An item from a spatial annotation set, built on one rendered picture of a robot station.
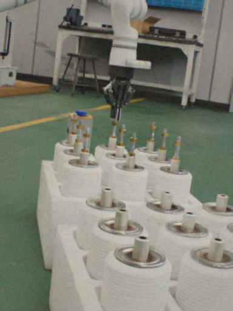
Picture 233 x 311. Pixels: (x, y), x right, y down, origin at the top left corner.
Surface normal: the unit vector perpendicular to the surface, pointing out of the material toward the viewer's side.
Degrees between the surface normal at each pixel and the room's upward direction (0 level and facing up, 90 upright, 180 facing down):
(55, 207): 90
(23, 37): 90
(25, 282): 0
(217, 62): 90
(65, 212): 90
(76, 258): 0
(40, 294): 0
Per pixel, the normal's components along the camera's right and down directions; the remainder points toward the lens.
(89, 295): 0.12, -0.97
